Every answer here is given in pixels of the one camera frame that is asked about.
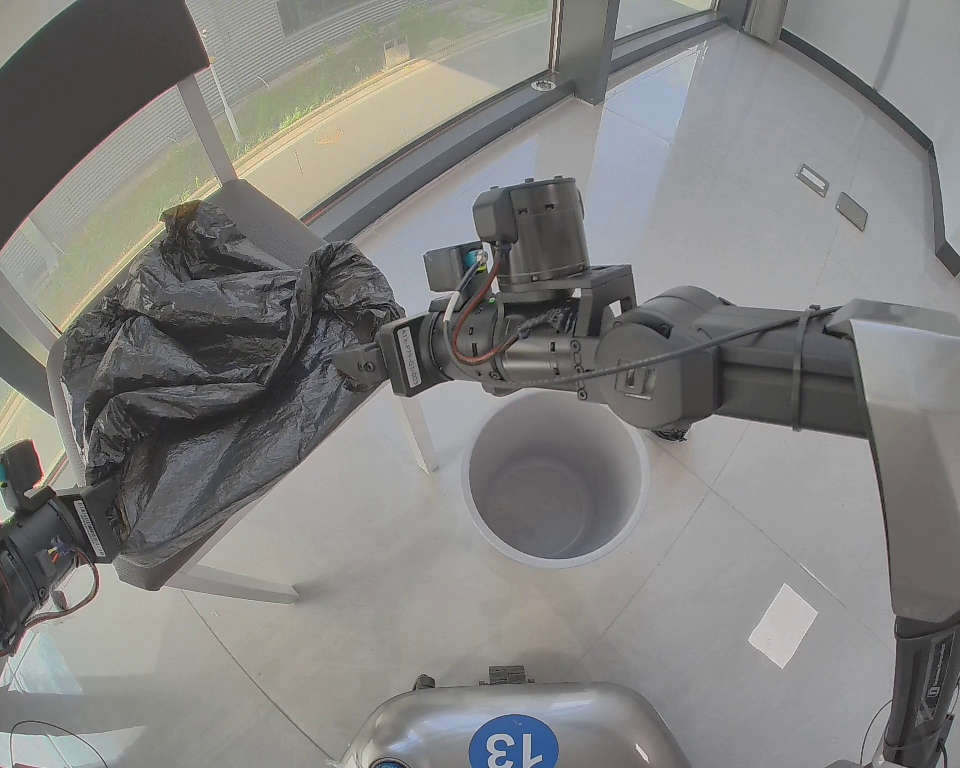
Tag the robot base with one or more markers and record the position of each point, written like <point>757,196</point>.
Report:
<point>435,720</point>

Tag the window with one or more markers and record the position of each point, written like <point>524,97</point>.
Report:
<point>375,75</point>

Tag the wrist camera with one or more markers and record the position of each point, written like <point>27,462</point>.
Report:
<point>21,465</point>
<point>446,268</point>

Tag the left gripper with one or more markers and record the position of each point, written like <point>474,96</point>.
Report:
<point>79,525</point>

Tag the black plastic bag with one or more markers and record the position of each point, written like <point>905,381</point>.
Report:
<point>210,360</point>

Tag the grey chair with white legs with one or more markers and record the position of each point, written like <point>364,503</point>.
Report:
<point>270,225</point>

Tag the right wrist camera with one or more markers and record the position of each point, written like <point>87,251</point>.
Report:
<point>446,268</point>

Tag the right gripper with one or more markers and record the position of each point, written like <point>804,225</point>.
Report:
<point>457,352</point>

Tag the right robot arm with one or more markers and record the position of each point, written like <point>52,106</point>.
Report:
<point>757,360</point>

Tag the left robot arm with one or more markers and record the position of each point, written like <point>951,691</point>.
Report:
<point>19,585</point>

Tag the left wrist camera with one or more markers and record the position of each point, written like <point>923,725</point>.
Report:
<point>21,465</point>

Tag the white trash bin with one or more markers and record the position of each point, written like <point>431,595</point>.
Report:
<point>555,465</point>

